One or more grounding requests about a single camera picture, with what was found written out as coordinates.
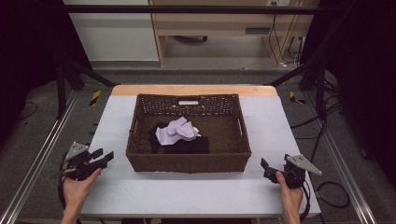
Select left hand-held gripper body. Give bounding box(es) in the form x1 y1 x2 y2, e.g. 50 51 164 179
63 141 105 182

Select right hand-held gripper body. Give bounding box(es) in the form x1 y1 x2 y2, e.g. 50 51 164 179
280 153 323 189

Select brown wicker basket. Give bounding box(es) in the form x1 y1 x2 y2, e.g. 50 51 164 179
125 92 252 174

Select lavender sock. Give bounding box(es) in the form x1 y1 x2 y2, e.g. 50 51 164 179
154 116 200 147

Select black cloth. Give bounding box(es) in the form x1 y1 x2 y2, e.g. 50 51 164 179
148 121 210 155

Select person's right hand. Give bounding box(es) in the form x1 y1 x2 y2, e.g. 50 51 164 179
275 170 304 213

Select person's left hand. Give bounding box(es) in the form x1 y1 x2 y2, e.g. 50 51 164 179
61 163 103 210

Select white table mat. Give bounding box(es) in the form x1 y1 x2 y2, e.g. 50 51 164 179
80 94 322 217

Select yellow black floor tape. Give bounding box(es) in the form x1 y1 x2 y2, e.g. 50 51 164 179
89 90 103 107
289 91 306 105

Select white cabinet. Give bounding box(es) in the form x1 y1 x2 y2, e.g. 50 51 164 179
63 0 160 63

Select black curtain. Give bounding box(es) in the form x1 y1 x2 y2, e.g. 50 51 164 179
300 0 396 181
0 0 94 147

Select wooden desk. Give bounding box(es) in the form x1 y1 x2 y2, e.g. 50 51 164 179
148 0 316 67

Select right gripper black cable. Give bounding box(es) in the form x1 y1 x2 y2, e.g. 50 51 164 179
299 179 312 222

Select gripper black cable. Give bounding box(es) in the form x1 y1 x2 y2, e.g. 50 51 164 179
299 179 312 222
56 153 69 210

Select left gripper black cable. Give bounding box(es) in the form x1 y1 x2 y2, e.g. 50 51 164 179
56 153 69 210

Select aluminium floor rail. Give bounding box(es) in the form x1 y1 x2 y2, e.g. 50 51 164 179
303 92 378 224
0 89 79 224

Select black looped floor cable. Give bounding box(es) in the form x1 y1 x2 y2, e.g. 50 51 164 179
315 181 351 209

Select black diagonal frame strut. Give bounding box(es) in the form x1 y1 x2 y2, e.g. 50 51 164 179
65 59 119 88
266 58 319 88

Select black cables under desk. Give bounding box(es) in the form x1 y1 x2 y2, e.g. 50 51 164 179
268 1 304 68

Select black horizontal frame bar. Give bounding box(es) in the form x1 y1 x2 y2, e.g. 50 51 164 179
62 4 354 16

